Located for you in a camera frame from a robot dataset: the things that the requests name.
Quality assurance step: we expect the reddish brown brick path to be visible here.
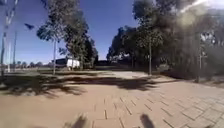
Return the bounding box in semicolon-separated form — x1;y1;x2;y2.
0;69;224;128

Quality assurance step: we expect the white building with dark roof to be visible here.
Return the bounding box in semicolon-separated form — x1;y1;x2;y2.
53;57;82;70

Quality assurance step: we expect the row of tall trees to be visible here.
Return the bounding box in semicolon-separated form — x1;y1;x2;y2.
0;0;99;76

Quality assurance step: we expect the dense group of trees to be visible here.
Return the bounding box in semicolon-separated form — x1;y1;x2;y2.
106;0;224;83

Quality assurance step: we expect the robot's own part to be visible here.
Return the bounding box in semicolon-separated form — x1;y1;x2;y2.
71;114;88;128
139;113;156;128

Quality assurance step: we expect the distant row of trees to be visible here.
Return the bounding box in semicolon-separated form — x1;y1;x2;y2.
15;60;54;69

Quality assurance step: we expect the grass strip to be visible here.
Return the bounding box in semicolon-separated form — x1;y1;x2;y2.
0;67;101;77

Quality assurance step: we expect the tall thin pole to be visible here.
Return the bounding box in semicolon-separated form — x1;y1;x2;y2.
12;31;18;69

